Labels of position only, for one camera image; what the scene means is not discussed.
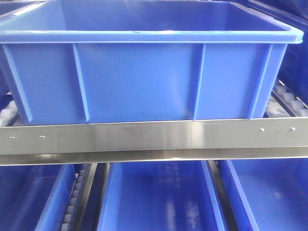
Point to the blue bin lower left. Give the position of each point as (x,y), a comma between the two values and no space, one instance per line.
(34,198)

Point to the blue bin lower right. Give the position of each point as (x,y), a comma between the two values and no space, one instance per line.
(267,194)

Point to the blue bin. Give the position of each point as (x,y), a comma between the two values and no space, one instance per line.
(161,196)
(267,194)
(34,198)

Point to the lower roller track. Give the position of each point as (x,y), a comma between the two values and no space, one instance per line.
(75,212)

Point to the large blue crate on shelf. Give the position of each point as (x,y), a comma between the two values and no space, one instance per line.
(98,61)

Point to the blue bin lower centre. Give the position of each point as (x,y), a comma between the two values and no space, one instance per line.
(161,196)

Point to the steel shelf rail with rivets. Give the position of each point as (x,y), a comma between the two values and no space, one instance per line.
(265,138)

